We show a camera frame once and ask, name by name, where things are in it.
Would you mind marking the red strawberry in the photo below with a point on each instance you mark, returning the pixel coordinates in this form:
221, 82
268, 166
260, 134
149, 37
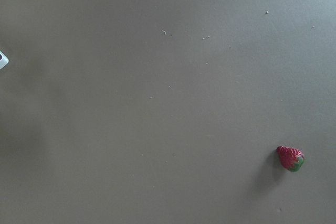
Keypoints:
290, 158

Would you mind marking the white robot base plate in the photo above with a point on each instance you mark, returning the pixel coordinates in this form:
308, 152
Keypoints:
3, 60

